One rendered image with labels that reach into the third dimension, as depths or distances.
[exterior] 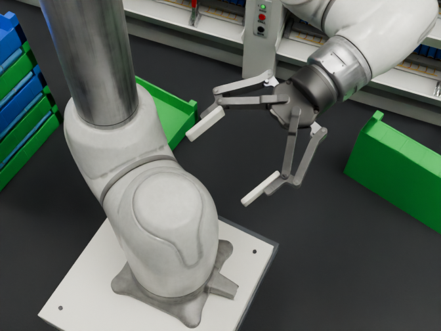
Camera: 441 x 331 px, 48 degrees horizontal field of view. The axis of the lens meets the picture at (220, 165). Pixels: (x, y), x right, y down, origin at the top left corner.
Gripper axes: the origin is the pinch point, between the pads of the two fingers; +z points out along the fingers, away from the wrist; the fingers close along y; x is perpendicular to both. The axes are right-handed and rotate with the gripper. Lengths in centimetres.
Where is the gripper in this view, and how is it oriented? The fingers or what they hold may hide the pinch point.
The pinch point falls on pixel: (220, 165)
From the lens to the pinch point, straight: 76.4
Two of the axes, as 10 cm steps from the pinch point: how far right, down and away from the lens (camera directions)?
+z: -7.7, 6.3, -0.5
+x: 1.4, 2.5, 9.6
